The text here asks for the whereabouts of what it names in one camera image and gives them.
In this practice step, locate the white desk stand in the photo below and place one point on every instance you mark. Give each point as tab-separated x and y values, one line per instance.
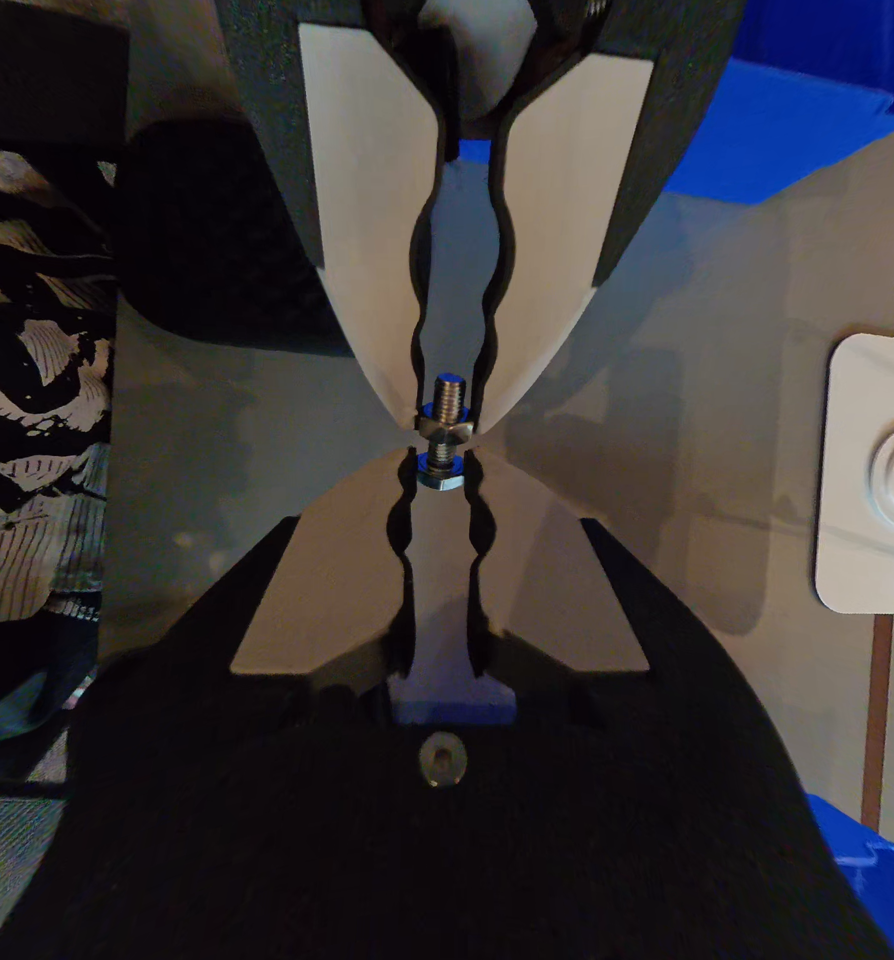
852	465

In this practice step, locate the steel hex bolt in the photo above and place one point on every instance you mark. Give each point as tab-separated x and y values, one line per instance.
441	457

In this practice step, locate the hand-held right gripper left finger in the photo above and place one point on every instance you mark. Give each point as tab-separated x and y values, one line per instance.
319	592

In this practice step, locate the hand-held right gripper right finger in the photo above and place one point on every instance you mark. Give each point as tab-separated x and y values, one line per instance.
559	592

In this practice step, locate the black textured pad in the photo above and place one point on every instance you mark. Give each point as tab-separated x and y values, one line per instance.
206	240

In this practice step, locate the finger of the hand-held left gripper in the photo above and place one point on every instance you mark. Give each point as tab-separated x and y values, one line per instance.
364	187
567	187

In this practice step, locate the blue divided plastic bin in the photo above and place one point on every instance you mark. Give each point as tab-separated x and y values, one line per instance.
792	127

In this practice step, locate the steel hex nut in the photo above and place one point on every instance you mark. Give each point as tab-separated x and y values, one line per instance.
447	429

